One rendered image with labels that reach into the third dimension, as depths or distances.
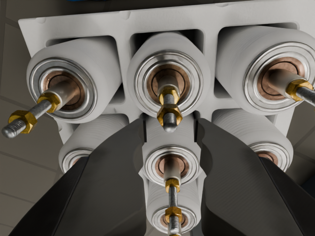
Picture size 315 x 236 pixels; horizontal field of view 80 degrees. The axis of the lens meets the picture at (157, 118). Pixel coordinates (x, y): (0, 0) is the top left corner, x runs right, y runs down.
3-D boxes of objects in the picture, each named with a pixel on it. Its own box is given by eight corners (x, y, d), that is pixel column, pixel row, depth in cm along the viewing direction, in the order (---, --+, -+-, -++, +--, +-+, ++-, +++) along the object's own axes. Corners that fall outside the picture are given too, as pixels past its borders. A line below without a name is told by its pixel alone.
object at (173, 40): (146, 22, 34) (130, 28, 18) (198, 34, 35) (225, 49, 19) (138, 74, 39) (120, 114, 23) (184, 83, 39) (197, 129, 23)
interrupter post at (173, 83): (159, 71, 20) (158, 80, 18) (181, 76, 21) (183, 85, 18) (155, 92, 22) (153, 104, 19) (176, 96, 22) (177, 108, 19)
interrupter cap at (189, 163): (177, 191, 29) (177, 195, 29) (135, 169, 27) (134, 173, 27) (210, 159, 26) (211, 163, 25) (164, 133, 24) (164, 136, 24)
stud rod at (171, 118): (169, 96, 20) (172, 136, 13) (161, 91, 20) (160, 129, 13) (175, 88, 19) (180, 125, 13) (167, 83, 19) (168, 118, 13)
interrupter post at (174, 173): (173, 173, 27) (174, 192, 25) (160, 166, 27) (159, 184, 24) (183, 163, 26) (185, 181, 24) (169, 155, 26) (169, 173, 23)
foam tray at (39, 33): (261, 3, 38) (330, -6, 22) (236, 155, 56) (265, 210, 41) (73, 18, 41) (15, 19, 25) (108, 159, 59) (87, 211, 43)
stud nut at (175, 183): (170, 191, 24) (170, 196, 24) (161, 183, 24) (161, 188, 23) (183, 184, 24) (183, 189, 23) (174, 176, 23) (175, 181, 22)
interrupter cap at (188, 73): (139, 41, 19) (138, 42, 18) (212, 57, 20) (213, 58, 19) (130, 107, 23) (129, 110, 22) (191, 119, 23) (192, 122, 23)
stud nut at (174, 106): (171, 127, 15) (172, 133, 15) (153, 117, 15) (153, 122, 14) (185, 109, 15) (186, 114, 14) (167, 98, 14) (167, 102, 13)
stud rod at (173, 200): (171, 178, 25) (173, 235, 19) (166, 173, 25) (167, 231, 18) (177, 175, 25) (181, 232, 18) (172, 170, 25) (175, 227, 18)
